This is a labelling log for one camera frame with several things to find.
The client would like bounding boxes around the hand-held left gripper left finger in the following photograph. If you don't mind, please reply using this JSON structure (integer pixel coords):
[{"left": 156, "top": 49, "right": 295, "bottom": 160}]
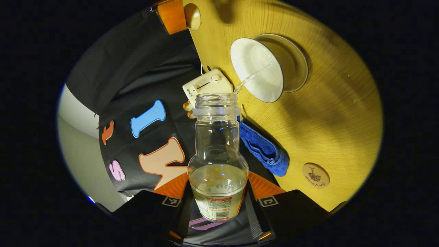
[{"left": 111, "top": 172, "right": 195, "bottom": 246}]

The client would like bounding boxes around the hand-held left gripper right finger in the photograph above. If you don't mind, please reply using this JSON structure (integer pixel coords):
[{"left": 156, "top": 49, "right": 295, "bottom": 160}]
[{"left": 244, "top": 171, "right": 330, "bottom": 243}]

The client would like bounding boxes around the round wooden coaster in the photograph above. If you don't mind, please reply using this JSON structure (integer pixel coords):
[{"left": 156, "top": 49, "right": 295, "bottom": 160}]
[{"left": 302, "top": 163, "right": 330, "bottom": 188}]

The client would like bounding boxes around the clear plastic water bottle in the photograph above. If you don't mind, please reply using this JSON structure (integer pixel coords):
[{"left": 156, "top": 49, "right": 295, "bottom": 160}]
[{"left": 188, "top": 93, "right": 249, "bottom": 222}]

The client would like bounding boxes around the beige ceramic teacup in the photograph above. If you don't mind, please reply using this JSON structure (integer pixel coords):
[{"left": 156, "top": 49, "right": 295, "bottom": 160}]
[{"left": 230, "top": 36, "right": 292, "bottom": 103}]

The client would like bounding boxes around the blue towel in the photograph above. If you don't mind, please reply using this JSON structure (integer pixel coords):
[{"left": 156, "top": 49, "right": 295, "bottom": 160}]
[{"left": 238, "top": 117, "right": 289, "bottom": 177}]

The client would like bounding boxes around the white toaster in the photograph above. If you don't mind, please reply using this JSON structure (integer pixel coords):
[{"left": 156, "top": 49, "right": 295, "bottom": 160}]
[{"left": 182, "top": 69, "right": 234, "bottom": 107}]

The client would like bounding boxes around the beige ceramic saucer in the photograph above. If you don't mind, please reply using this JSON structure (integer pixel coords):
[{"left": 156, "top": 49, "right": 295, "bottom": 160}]
[{"left": 256, "top": 33, "right": 309, "bottom": 93}]

